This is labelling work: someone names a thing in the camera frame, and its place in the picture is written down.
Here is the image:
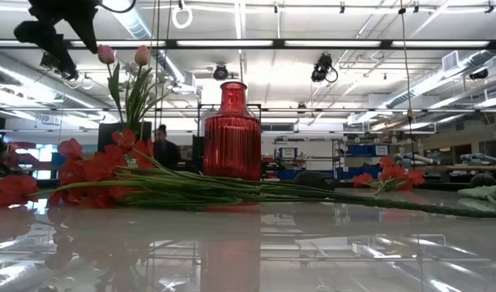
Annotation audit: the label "white light strip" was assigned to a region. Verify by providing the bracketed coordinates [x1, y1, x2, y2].
[177, 40, 274, 47]
[69, 40, 167, 48]
[391, 40, 491, 48]
[284, 40, 382, 48]

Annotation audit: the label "small white blossom bunch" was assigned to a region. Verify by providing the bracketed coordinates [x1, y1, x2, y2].
[122, 60, 180, 127]

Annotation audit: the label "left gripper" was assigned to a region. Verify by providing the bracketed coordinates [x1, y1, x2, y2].
[28, 0, 100, 66]

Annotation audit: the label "thin dark hanging cable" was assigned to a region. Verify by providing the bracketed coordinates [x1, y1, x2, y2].
[152, 0, 161, 131]

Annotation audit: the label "small black ceiling device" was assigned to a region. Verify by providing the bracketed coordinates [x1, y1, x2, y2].
[469, 67, 490, 81]

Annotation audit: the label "round black dome camera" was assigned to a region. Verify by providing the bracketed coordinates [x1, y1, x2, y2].
[212, 63, 229, 81]

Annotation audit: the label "large red flower bunch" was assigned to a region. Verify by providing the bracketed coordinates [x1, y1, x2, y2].
[0, 129, 496, 220]

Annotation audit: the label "red ribbed glass vase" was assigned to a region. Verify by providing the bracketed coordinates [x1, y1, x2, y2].
[203, 80, 263, 183]

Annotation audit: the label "blue storage bins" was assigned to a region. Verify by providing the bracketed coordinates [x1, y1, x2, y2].
[347, 144, 389, 157]

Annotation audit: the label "black hanging camera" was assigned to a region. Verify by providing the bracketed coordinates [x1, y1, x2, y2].
[310, 52, 339, 84]

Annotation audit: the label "white air vent grille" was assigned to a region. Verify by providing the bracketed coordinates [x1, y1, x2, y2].
[441, 50, 460, 72]

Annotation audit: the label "dark tulip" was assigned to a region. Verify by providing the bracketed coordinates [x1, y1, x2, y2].
[294, 170, 337, 191]
[458, 172, 496, 212]

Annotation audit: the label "black monitor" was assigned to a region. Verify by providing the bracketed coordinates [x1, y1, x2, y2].
[97, 121, 152, 153]

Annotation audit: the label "yellow hanging cord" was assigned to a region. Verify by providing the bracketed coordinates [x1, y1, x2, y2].
[398, 0, 416, 163]

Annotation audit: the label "white hanging ring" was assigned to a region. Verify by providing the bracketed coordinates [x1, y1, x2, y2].
[170, 3, 195, 30]

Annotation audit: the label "small red flower bunch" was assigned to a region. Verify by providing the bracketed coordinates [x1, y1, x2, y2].
[352, 157, 426, 195]

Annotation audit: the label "blue low cabinet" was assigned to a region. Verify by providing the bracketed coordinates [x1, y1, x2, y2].
[278, 166, 381, 180]

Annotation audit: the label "black left camera cable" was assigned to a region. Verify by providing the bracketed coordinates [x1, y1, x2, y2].
[98, 0, 138, 15]

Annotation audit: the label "wooden workbench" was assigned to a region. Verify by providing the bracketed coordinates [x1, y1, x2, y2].
[417, 164, 496, 172]

